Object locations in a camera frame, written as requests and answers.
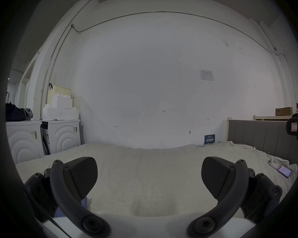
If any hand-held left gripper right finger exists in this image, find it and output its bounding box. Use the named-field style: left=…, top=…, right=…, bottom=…
left=187, top=156, right=283, bottom=238

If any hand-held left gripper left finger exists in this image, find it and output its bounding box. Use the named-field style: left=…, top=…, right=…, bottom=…
left=24, top=156, right=111, bottom=238

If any white washing machine with foam blocks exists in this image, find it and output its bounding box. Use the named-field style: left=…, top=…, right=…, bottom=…
left=35, top=84, right=81, bottom=156

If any grey padded headboard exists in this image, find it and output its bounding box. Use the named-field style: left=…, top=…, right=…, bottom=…
left=226, top=118, right=298, bottom=166

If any smartphone with lit screen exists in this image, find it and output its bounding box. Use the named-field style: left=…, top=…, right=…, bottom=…
left=276, top=165, right=293, bottom=178

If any bed with beige sheet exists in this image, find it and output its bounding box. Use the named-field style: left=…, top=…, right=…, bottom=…
left=15, top=140, right=298, bottom=224

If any white shelf with carton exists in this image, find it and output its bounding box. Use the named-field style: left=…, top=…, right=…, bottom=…
left=253, top=107, right=293, bottom=121

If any black camera on tripod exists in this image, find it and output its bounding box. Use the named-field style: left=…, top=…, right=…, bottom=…
left=286, top=86, right=298, bottom=140

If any white paper sheet on wall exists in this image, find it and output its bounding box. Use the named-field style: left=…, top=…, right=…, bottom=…
left=200, top=70, right=215, bottom=81

